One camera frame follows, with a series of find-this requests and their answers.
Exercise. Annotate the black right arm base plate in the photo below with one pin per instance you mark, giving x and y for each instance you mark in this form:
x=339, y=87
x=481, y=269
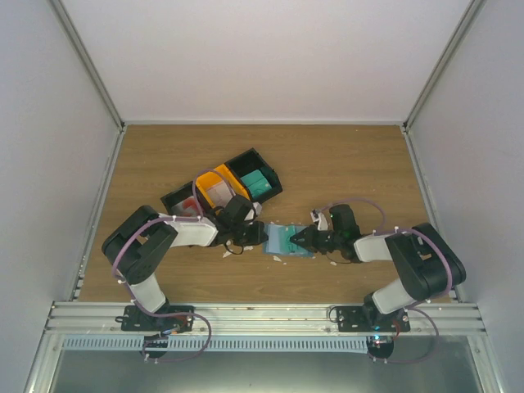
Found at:
x=363, y=318

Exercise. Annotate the white cards in orange bin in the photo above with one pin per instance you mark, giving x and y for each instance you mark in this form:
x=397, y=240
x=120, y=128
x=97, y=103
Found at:
x=219, y=194

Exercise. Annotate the black bin with red cards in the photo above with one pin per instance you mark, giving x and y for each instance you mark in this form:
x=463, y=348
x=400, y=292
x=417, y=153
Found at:
x=170, y=199

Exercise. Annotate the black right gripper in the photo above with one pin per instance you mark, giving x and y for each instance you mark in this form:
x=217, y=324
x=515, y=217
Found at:
x=310, y=239

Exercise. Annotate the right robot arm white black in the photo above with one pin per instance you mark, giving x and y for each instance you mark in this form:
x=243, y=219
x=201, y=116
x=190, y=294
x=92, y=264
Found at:
x=426, y=266

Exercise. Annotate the aluminium frame post left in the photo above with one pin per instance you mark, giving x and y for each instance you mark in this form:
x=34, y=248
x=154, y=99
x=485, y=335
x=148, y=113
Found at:
x=81, y=51

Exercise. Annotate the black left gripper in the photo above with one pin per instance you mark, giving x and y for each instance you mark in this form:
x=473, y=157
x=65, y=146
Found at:
x=257, y=238

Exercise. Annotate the aluminium frame post right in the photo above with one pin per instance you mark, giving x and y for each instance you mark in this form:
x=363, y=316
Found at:
x=455, y=40

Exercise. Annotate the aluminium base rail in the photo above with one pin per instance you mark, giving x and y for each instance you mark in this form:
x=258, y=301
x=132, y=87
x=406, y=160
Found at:
x=451, y=319

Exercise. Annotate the orange plastic bin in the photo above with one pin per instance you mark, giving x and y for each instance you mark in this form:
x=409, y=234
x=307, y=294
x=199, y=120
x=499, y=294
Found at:
x=209, y=177

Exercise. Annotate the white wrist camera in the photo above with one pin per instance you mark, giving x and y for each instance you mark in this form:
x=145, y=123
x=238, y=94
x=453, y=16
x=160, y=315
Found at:
x=255, y=211
x=319, y=220

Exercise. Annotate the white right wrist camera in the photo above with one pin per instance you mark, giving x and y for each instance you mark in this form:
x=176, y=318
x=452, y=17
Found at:
x=319, y=220

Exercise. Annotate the teal card holder wallet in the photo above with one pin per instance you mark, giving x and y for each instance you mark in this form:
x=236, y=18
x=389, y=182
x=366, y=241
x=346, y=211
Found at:
x=279, y=241

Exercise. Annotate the aluminium frame post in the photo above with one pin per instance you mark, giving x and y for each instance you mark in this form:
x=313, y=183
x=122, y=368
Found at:
x=81, y=51
x=455, y=40

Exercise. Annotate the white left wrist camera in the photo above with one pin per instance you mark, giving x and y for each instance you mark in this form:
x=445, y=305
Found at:
x=255, y=211

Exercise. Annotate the stack of teal cards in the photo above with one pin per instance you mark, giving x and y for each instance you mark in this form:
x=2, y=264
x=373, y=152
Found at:
x=257, y=184

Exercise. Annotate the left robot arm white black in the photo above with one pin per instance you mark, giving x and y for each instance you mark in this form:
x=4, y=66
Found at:
x=136, y=248

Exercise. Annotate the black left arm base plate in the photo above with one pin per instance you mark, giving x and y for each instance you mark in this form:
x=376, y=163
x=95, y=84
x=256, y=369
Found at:
x=134, y=320

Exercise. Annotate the black bin with teal cards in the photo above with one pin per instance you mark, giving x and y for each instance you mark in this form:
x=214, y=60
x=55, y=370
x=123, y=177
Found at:
x=249, y=161

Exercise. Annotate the grey slotted cable duct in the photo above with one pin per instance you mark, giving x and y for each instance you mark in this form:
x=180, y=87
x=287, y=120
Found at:
x=192, y=344

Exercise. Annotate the red white cards stack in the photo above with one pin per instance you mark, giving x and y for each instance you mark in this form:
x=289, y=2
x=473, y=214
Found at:
x=187, y=207

